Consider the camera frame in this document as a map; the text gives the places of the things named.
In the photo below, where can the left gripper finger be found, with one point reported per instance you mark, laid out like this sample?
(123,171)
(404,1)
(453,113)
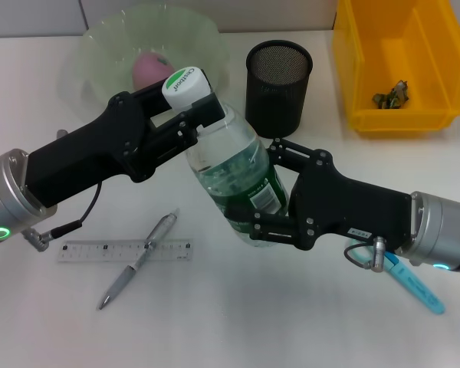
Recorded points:
(207,111)

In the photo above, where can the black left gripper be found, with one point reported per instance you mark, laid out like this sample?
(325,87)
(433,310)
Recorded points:
(88,157)

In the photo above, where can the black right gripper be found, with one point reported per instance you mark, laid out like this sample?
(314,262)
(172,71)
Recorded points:
(349,211)

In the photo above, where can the pink peach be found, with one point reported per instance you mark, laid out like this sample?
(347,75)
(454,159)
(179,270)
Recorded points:
(149,69)

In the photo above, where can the clear green-label water bottle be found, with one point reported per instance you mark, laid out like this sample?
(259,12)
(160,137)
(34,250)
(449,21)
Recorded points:
(234,161)

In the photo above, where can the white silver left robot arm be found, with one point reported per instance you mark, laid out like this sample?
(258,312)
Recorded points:
(7,199)

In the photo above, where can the translucent green fruit plate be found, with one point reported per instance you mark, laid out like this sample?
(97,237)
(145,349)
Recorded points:
(99,57)

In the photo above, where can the black mesh pen holder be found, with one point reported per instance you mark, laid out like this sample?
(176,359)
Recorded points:
(278,103)

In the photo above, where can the blue teal scissors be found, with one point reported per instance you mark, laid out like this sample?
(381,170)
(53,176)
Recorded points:
(418,285)

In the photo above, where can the transparent plastic ruler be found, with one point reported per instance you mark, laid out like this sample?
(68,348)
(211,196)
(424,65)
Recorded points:
(84,251)

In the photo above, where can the grey ballpoint pen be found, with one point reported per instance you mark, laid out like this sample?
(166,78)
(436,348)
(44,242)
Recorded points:
(122,278)

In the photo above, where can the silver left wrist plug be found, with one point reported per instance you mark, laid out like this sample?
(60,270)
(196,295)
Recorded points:
(61,133)

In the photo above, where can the yellow plastic bin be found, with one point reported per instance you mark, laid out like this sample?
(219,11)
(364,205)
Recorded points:
(398,46)

